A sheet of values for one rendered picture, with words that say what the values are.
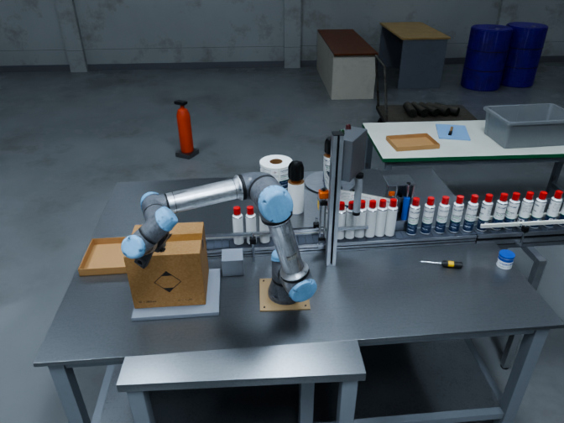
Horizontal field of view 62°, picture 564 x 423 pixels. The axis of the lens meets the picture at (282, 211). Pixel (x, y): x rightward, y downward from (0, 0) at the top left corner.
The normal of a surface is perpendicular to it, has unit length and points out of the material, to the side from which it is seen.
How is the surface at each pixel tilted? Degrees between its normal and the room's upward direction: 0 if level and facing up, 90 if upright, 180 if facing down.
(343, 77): 90
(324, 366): 0
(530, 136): 95
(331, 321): 0
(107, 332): 0
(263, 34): 90
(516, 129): 95
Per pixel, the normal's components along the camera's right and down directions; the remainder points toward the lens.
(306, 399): 0.09, 0.51
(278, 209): 0.35, 0.36
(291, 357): 0.00, -0.86
